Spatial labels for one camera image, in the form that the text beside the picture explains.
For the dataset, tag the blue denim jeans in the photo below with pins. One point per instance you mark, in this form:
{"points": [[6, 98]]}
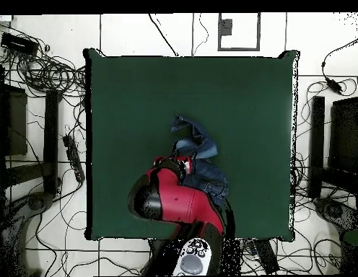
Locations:
{"points": [[208, 173]]}

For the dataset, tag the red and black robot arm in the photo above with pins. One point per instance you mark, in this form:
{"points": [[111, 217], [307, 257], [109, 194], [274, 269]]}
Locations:
{"points": [[179, 202]]}

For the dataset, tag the dark green table cloth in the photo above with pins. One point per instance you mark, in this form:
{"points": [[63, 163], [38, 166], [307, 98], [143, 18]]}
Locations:
{"points": [[225, 101]]}

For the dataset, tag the black power strip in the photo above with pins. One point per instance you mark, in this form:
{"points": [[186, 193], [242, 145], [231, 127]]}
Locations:
{"points": [[73, 158]]}

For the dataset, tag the black rectangular box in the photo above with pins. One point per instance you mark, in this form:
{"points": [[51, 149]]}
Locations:
{"points": [[265, 255]]}

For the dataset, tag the grey curved stand base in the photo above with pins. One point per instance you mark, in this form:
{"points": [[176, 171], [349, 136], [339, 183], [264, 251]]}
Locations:
{"points": [[37, 202], [332, 210]]}

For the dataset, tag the black power adapter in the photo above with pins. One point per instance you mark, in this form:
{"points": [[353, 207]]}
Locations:
{"points": [[334, 85]]}

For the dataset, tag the green round bin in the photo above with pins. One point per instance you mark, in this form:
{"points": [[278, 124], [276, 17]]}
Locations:
{"points": [[353, 238]]}

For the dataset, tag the black electronics box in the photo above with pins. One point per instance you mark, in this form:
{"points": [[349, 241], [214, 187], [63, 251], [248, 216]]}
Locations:
{"points": [[18, 44]]}

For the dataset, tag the black metal frame stand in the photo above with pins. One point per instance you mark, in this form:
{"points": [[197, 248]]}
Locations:
{"points": [[50, 138], [317, 144]]}

